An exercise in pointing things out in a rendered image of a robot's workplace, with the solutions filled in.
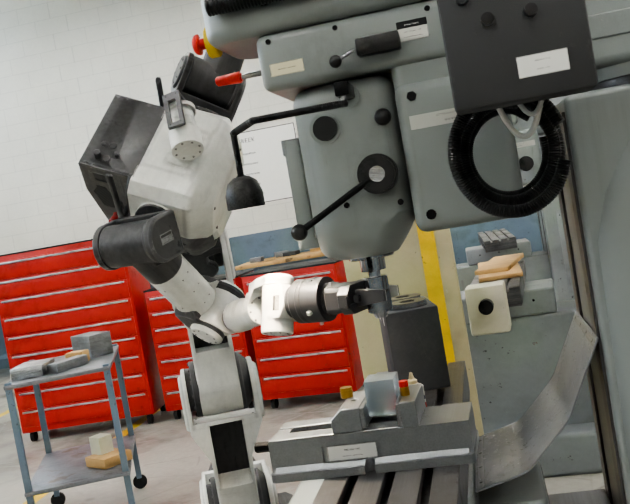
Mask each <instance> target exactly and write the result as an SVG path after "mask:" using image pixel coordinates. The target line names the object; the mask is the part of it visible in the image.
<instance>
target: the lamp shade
mask: <svg viewBox="0 0 630 504"><path fill-rule="evenodd" d="M225 198H226V203H227V209H228V211H233V210H239V209H245V208H251V207H256V206H262V205H265V200H264V194H263V190H262V188H261V186H260V184H259V182H258V181H257V179H255V178H253V177H251V176H246V175H241V176H236V178H233V179H232V180H231V181H230V182H229V183H228V184H227V189H226V196H225Z"/></svg>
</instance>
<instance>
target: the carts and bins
mask: <svg viewBox="0 0 630 504"><path fill-rule="evenodd" d="M70 338H71V343H72V348H73V351H71V352H69V353H66V354H65V355H63V356H58V357H52V358H47V359H41V360H34V359H33V360H29V361H28V362H24V363H22V364H20V365H18V366H16V367H14V368H12V369H11V370H10V376H11V380H10V381H9V382H8V383H5V384H4V387H3V389H4V391H5V393H6V398H7V403H8V408H9V413H10V418H11V423H12V429H13V434H14V439H15V444H16V449H17V454H18V459H19V464H20V470H21V475H22V480H23V485H24V490H25V493H24V496H25V498H26V500H27V504H35V500H34V496H35V495H40V494H44V493H49V492H54V494H53V495H52V497H51V503H52V504H64V503H65V500H66V497H65V494H64V493H62V492H60V490H63V489H67V488H72V487H76V486H81V485H86V484H90V483H95V482H99V481H104V480H109V479H113V478H118V477H122V476H123V477H124V483H125V488H126V493H127V498H128V504H135V498H134V493H133V488H132V482H131V477H130V474H131V467H132V459H133V462H134V467H135V472H136V476H135V477H134V479H133V484H134V486H135V487H136V488H138V489H142V488H144V487H145V486H146V484H147V477H146V476H145V475H144V474H142V473H141V467H140V462H139V457H138V451H137V446H136V441H135V438H136V436H135V434H134V430H133V425H132V420H131V414H130V409H129V404H128V398H127V393H126V388H125V382H124V377H123V372H122V366H121V361H120V356H119V350H118V349H119V345H117V343H116V344H112V340H111V335H110V331H91V332H87V333H83V334H79V335H75V336H71V337H70ZM114 361H115V366H116V371H117V377H118V382H119V387H120V393H121V398H122V403H123V409H124V414H125V419H126V424H127V430H128V435H127V436H123V435H122V429H121V424H120V419H119V413H118V408H117V403H116V398H115V392H114V387H113V382H112V376H111V371H110V370H111V367H112V364H113V362H114ZM102 371H103V372H104V377H105V382H106V387H107V393H108V398H109V403H110V409H111V414H112V419H113V424H114V430H115V435H116V438H113V439H112V437H111V434H107V433H99V434H97V435H94V436H91V437H89V442H90V443H89V444H84V445H80V446H75V447H70V448H65V449H61V450H56V451H52V448H51V442H50V437H49V432H48V427H47V422H46V417H45V411H44V406H43V401H42V396H41V391H40V385H39V384H41V383H46V382H51V381H56V380H61V379H66V378H71V377H76V376H81V375H86V374H91V373H96V372H102ZM31 385H33V389H34V394H35V399H36V404H37V409H38V415H39V420H40V425H41V430H42V435H43V440H44V446H45V451H46V454H45V456H44V458H43V460H42V461H41V463H40V465H39V467H38V469H37V471H36V473H35V475H34V476H33V478H32V480H30V475H29V469H28V464H27V459H26V454H25V449H24V444H23V439H22V434H21V428H20V423H19V418H18V413H17V408H16V403H15V398H14V393H13V389H16V388H21V387H26V386H31Z"/></svg>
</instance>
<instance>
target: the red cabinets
mask: <svg viewBox="0 0 630 504"><path fill-rule="evenodd" d="M92 240H93V239H89V240H83V241H77V242H72V243H66V244H60V245H55V246H49V247H43V248H38V249H32V250H26V251H20V252H15V253H9V254H3V255H0V320H1V325H2V330H3V335H4V340H5V346H6V351H7V356H8V361H9V366H10V370H11V369H12V368H14V367H16V366H18V365H20V364H22V363H24V362H28V361H29V360H33V359H34V360H41V359H47V358H52V357H58V356H63V355H65V354H66V353H69V352H71V351H73V348H72V343H71V338H70V337H71V336H75V335H79V334H83V333H87V332H91V331H110V335H111V340H112V344H116V343H117V345H119V349H118V350H119V356H120V361H121V366H122V372H123V377H124V382H125V388H126V393H127V398H128V404H129V409H130V414H131V417H136V416H143V415H147V416H146V417H147V422H148V424H150V423H153V422H154V417H153V414H154V413H156V412H157V411H158V410H159V409H160V410H161V411H174V412H173V415H174V418H175V419H180V418H181V410H183V408H182V403H181V398H180V392H179V386H178V377H179V376H180V370H181V369H187V368H189V366H187V363H188V362H190V361H193V357H192V352H191V346H190V341H189V335H188V330H187V328H186V327H185V325H184V324H183V323H182V322H181V321H180V320H179V319H178V318H177V317H176V316H175V311H174V309H173V307H172V304H171V303H170V302H169V301H168V300H167V299H166V298H165V297H164V296H163V295H162V294H161V293H160V292H159V291H158V290H157V289H156V288H155V287H154V288H150V282H149V281H148V280H147V279H146V278H144V277H143V276H142V275H141V274H140V273H139V272H138V271H137V270H136V269H135V268H134V267H133V266H128V267H121V268H119V269H117V270H110V271H108V270H105V269H103V268H102V267H101V266H100V265H99V264H98V263H97V261H96V259H95V257H94V254H93V248H92ZM272 273H282V274H289V275H291V276H292V277H293V278H294V281H295V280H298V279H307V278H313V277H325V276H327V277H330V278H332V279H333V280H334V282H339V283H342V282H347V279H346V273H345V267H344V261H343V260H332V259H330V258H324V259H318V260H311V261H305V262H298V263H292V264H285V265H279V266H272V267H266V268H263V269H260V270H257V271H254V269H252V270H245V271H239V272H235V275H236V277H235V278H234V279H233V282H234V285H236V286H238V287H239V288H240V289H241V290H242V291H243V293H244V295H245V296H246V294H247V293H248V292H249V284H250V283H252V282H253V281H254V280H255V279H257V278H259V277H262V276H264V275H267V274H272ZM231 337H232V342H233V348H234V353H235V352H238V353H239V354H241V355H242V356H244V357H247V356H250V357H251V360H252V361H253V362H255V363H256V367H257V371H258V376H259V382H260V388H261V393H262V395H263V400H271V407H272V408H273V409H274V408H278V406H279V402H278V399H281V398H291V397H301V396H311V395H320V394H330V393H340V388H341V387H343V386H352V390H353V392H355V391H357V390H358V389H359V388H360V387H361V386H362V385H363V382H364V377H363V371H362V365H361V359H360V354H359V348H358V342H357V336H356V330H355V325H354V319H353V314H349V315H344V314H343V313H340V314H338V315H337V317H336V318H335V319H334V320H333V321H327V322H324V325H320V322H315V323H298V322H294V330H293V334H292V335H289V336H268V335H263V334H262V333H261V325H260V326H256V327H254V328H252V329H251V330H248V331H245V332H241V333H234V334H231ZM39 385H40V391H41V396H42V401H43V406H44V411H45V417H46V422H47V427H48V430H52V429H58V428H65V427H71V426H78V425H84V424H91V423H97V422H104V421H110V420H113V419H112V414H111V409H110V403H109V398H108V393H107V387H106V382H105V377H104V372H103V371H102V372H96V373H91V374H86V375H81V376H76V377H71V378H66V379H61V380H56V381H51V382H46V383H41V384H39ZM363 387H364V385H363ZM14 392H15V397H16V402H17V407H18V412H19V417H20V423H21V428H22V433H23V434H26V433H30V439H31V441H37V440H38V433H37V432H39V431H42V430H41V425H40V420H39V415H38V409H37V404H36V399H35V394H34V389H33V385H31V386H26V387H21V388H16V389H14Z"/></svg>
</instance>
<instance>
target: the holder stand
mask: <svg viewBox="0 0 630 504"><path fill-rule="evenodd" d="M391 300H392V305H393V310H391V311H389V314H388V317H385V318H379V321H380V327H381V333H382V338H383V344H384V350H385V356H386V362H387V367H388V372H394V371H397V372H398V378H399V381H400V380H408V379H409V373H410V372H412V374H413V376H414V378H415V379H417V382H418V383H421V384H423V386H424V391H427V390H433V389H439V388H444V387H449V386H450V385H451V383H450V377H449V372H448V366H447V360H446V354H445V348H444V342H443V336H442V330H441V324H440V318H439V312H438V307H437V305H435V304H434V303H433V302H431V301H430V300H429V299H427V298H426V297H424V296H421V294H420V293H411V294H403V295H399V296H395V297H391Z"/></svg>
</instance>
